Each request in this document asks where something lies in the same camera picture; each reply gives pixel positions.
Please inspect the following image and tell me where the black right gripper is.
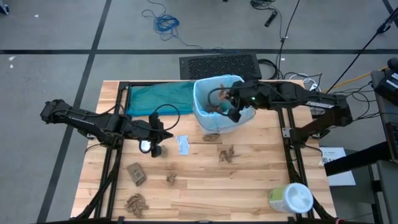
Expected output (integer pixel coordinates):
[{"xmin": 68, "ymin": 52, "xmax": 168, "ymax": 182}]
[{"xmin": 228, "ymin": 81, "xmax": 265, "ymax": 123}]

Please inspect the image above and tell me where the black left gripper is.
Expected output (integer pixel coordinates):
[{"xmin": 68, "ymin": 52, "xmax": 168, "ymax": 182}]
[{"xmin": 133, "ymin": 121, "xmax": 174, "ymax": 158}]

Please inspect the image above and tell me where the white paper slip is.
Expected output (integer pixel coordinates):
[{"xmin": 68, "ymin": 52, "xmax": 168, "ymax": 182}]
[{"xmin": 176, "ymin": 135, "xmax": 190, "ymax": 156}]

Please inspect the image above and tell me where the brown cardboard cup sleeve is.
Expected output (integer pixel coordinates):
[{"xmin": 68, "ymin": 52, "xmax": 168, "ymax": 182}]
[{"xmin": 126, "ymin": 162, "xmax": 147, "ymax": 187}]

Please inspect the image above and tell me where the teal cloth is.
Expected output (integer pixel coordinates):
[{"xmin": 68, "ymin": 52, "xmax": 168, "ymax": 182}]
[{"xmin": 126, "ymin": 81, "xmax": 196, "ymax": 118}]

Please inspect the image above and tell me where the large brown paper wad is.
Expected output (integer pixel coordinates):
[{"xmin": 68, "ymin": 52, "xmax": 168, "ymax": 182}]
[{"xmin": 124, "ymin": 192, "xmax": 149, "ymax": 218}]

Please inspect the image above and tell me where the black perforated computer case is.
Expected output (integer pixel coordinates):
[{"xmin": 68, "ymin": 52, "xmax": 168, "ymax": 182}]
[{"xmin": 179, "ymin": 52, "xmax": 262, "ymax": 80}]

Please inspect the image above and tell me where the black power strip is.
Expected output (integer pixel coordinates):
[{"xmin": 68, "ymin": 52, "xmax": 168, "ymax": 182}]
[{"xmin": 264, "ymin": 10, "xmax": 278, "ymax": 28}]

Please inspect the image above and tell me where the green canister white lid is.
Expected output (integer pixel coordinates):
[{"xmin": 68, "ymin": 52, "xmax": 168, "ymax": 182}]
[{"xmin": 267, "ymin": 182, "xmax": 314, "ymax": 214}]

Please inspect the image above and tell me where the white printed paper sheet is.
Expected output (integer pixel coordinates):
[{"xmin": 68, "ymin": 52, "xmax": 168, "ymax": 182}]
[{"xmin": 318, "ymin": 147, "xmax": 357, "ymax": 187}]

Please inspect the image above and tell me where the black side desk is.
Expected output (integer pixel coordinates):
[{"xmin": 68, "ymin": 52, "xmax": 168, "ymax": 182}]
[{"xmin": 323, "ymin": 141, "xmax": 398, "ymax": 224}]

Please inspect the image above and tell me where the black device white label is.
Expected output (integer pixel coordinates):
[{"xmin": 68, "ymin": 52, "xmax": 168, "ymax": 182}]
[{"xmin": 373, "ymin": 57, "xmax": 398, "ymax": 106}]

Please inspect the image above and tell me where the black stand pole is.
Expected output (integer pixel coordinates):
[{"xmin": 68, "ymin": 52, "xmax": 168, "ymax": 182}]
[{"xmin": 325, "ymin": 6, "xmax": 398, "ymax": 94}]

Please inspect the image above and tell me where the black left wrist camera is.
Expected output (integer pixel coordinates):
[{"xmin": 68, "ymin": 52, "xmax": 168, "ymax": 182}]
[{"xmin": 148, "ymin": 112, "xmax": 165, "ymax": 130}]

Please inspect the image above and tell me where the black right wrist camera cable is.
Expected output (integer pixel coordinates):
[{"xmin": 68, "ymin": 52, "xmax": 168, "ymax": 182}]
[{"xmin": 207, "ymin": 86, "xmax": 237, "ymax": 108}]

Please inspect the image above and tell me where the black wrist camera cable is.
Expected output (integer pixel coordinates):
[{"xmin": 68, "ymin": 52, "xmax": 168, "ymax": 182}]
[
  {"xmin": 154, "ymin": 104, "xmax": 181, "ymax": 132},
  {"xmin": 207, "ymin": 86, "xmax": 237, "ymax": 108}
]

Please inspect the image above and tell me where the black left wrist camera cable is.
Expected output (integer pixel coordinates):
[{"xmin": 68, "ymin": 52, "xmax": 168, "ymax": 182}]
[{"xmin": 154, "ymin": 104, "xmax": 181, "ymax": 132}]

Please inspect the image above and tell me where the black coiled floor cable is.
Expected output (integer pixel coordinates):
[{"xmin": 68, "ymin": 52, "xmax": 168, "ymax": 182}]
[{"xmin": 257, "ymin": 58, "xmax": 280, "ymax": 80}]

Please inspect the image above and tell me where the long black floor cable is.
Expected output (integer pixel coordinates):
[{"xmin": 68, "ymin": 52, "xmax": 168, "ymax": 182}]
[{"xmin": 276, "ymin": 0, "xmax": 302, "ymax": 78}]

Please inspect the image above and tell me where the blue coiled cable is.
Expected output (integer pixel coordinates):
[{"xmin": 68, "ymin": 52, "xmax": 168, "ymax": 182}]
[{"xmin": 141, "ymin": 0, "xmax": 240, "ymax": 54}]

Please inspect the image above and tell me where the yellow floor cable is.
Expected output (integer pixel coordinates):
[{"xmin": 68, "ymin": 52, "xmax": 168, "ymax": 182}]
[{"xmin": 322, "ymin": 65, "xmax": 389, "ymax": 93}]

